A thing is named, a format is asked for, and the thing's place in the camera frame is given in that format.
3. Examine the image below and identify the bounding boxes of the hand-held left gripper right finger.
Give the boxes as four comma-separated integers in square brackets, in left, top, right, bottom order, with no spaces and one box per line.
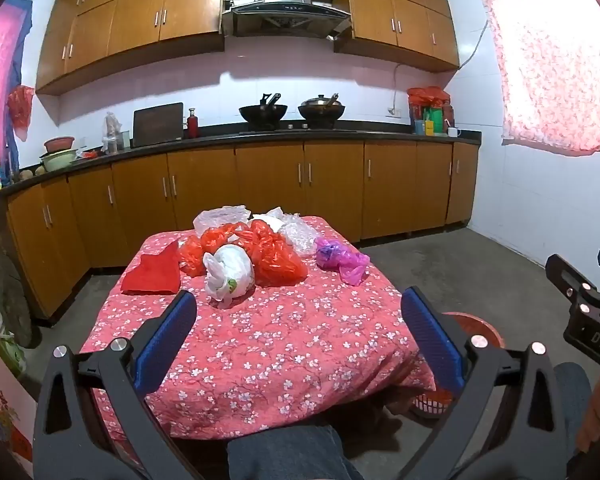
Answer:
[395,286,581,480]

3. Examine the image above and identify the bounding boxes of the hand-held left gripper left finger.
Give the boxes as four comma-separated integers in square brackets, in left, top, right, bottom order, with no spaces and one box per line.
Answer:
[32,289,206,480]

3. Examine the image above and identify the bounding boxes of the red lined waste basket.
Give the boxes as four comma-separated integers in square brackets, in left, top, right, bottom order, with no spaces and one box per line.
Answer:
[410,311,507,419]

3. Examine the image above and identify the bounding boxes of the red cloth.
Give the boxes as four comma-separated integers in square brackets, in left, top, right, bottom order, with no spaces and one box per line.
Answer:
[121,240,182,295]

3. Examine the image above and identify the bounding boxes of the small red plastic bag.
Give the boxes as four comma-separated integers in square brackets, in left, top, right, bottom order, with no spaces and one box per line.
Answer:
[179,235,207,278]

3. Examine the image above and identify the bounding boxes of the white plastic bag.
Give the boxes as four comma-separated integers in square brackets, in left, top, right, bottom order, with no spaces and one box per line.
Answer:
[202,244,257,309]

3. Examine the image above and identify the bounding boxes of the purple plastic bag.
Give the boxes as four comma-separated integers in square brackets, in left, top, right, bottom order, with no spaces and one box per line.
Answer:
[314,237,371,287]

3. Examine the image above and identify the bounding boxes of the clear plastic bag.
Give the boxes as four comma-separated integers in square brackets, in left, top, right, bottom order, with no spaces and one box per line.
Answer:
[193,205,252,237]

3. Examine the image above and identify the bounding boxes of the large red plastic bag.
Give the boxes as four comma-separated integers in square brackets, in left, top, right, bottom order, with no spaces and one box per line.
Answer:
[200,220,308,287]

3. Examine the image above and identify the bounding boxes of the crinkled clear plastic wrap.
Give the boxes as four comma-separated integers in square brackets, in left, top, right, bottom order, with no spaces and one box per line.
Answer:
[280,215,331,258]

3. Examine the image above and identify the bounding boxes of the person's right leg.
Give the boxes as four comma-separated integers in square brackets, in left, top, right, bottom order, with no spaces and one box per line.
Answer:
[552,362,594,461]

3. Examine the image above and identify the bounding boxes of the person's leg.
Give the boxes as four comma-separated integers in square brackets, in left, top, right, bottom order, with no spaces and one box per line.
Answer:
[226,424,364,480]
[552,362,594,461]

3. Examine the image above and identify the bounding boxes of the red floral tablecloth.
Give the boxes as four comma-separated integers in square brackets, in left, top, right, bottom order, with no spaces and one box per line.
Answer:
[80,215,438,443]

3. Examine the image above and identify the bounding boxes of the glass jar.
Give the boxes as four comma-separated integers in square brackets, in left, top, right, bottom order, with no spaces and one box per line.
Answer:
[0,306,27,377]

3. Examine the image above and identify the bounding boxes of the person's left leg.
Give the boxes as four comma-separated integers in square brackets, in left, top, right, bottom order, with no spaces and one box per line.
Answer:
[226,424,364,480]

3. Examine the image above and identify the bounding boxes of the floral printed board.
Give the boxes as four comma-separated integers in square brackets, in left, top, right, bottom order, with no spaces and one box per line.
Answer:
[0,330,37,467]

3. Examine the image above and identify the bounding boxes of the wooden base cabinets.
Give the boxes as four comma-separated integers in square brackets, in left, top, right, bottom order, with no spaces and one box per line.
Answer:
[5,140,481,323]

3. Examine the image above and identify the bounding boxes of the green basin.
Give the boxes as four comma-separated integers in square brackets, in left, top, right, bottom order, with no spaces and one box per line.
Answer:
[40,150,77,172]

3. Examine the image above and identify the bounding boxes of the black kitchen countertop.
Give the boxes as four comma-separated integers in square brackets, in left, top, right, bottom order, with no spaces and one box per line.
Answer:
[0,127,482,201]

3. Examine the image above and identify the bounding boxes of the pink floral window curtain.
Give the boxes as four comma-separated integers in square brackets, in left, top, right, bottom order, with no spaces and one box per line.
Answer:
[480,0,600,154]

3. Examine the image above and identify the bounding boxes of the plastic wrapped utensil holder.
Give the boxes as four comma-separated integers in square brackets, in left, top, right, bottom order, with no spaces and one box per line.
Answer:
[103,111,123,156]

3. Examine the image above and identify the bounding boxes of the dark wooden cutting board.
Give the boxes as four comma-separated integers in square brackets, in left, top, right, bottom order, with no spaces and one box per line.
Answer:
[132,102,185,148]

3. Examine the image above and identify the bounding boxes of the red brown basin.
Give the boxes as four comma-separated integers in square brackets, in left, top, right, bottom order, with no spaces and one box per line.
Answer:
[44,136,76,154]

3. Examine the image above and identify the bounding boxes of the crumpled red plastic bag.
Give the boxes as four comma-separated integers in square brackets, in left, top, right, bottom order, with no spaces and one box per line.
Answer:
[407,86,451,107]

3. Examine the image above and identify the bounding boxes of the black open wok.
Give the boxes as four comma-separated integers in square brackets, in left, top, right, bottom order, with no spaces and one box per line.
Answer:
[238,92,289,127]

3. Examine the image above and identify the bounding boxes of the black gas hob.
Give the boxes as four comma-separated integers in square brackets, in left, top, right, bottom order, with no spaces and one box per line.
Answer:
[240,121,351,134]

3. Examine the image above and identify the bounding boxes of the black lidded wok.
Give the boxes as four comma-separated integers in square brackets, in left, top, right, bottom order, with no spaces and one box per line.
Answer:
[297,93,345,124]

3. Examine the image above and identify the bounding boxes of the hanging red plastic bag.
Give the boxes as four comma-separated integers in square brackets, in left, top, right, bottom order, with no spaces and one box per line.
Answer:
[7,85,35,142]

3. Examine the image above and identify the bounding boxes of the wooden upper cabinet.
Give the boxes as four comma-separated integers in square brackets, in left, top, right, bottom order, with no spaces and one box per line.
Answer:
[334,0,461,73]
[35,0,226,96]

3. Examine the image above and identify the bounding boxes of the pink blue hanging cloth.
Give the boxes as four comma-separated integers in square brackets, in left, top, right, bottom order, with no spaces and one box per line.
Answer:
[0,0,33,171]

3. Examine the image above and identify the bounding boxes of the steel range hood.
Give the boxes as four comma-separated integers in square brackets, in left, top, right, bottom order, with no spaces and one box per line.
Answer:
[222,0,353,39]

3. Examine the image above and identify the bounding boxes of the white wall cable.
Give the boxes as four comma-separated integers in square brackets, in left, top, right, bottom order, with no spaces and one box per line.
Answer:
[457,20,489,69]

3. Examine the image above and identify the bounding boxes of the white power cable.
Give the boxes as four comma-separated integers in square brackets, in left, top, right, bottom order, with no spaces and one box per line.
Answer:
[392,62,407,111]

